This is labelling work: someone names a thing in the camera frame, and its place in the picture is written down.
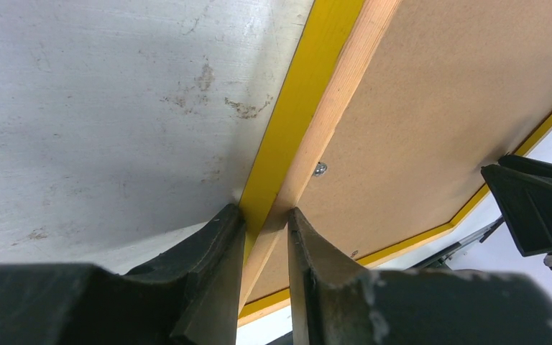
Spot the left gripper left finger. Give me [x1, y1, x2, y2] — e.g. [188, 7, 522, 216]
[0, 204, 245, 344]

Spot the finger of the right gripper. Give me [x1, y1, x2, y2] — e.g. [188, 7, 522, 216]
[481, 155, 552, 270]

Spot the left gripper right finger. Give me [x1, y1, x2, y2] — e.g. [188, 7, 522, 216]
[287, 208, 552, 344]

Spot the brown cardboard backing board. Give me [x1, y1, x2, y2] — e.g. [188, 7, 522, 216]
[247, 0, 552, 303]

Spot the yellow picture frame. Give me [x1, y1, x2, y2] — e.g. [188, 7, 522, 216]
[239, 1, 552, 325]

